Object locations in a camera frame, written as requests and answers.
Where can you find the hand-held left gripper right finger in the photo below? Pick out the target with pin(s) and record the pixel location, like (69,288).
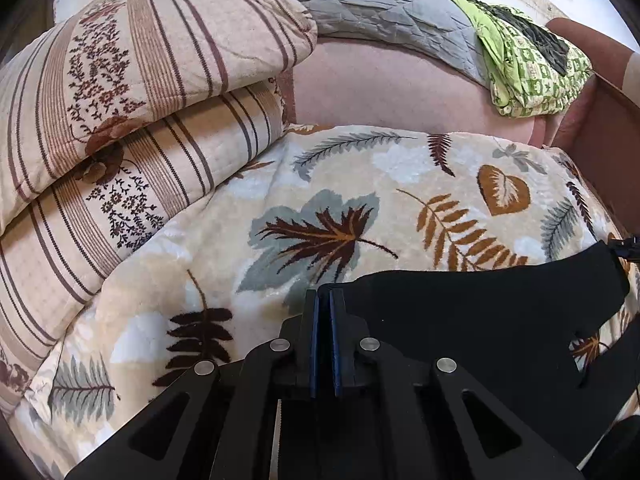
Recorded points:
(336,345)

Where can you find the leaf print plush blanket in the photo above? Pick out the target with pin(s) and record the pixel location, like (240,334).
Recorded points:
(350,185)

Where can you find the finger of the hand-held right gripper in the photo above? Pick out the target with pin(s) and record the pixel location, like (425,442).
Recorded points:
(625,249)

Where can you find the grey quilted blanket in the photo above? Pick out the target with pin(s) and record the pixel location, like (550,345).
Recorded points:
(375,5)

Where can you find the pink bed sheet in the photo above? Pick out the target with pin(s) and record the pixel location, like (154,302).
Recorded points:
(390,90)

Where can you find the black pants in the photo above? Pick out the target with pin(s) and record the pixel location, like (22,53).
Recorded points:
(475,310)

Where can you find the black crinkled garment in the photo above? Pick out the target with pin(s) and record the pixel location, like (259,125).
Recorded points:
(540,40)

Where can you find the striped floral folded quilt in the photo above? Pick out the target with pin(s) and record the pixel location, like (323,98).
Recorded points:
(150,60)

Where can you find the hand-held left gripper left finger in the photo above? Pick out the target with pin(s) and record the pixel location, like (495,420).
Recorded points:
(313,345)

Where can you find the brown bed frame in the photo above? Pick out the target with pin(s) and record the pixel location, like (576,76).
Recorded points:
(605,135)

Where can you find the green printed cloth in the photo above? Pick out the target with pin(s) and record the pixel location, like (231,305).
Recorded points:
(525,77)

